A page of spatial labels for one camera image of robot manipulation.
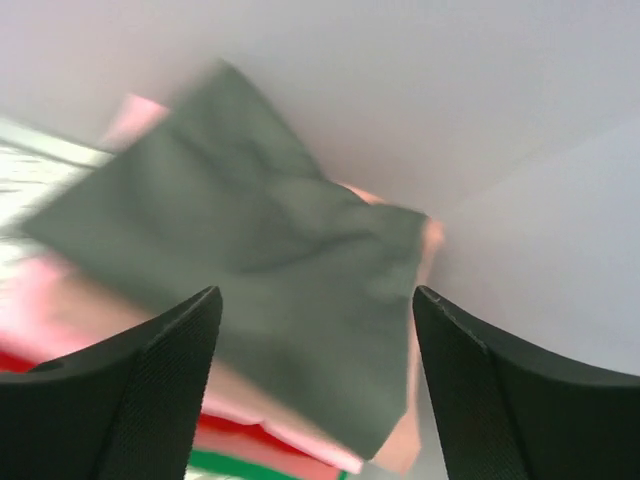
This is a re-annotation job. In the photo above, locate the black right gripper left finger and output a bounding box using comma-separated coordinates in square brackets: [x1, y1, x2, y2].
[1, 287, 222, 479]

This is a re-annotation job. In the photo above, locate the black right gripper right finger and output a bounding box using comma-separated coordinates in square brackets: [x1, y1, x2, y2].
[413, 286, 639, 480]

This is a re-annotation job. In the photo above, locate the dark grey t shirt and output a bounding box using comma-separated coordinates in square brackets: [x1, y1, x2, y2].
[21, 63, 428, 459]

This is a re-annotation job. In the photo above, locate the green folded shirt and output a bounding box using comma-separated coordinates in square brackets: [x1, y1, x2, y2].
[185, 450, 349, 480]

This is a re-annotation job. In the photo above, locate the red folded shirt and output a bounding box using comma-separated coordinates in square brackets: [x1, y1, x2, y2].
[1, 349, 308, 456]

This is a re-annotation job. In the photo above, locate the light pink folded shirt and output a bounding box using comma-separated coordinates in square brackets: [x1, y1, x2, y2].
[0, 92, 364, 475]

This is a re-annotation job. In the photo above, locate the floral table mat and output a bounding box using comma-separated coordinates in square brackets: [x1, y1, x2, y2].
[1, 117, 111, 240]

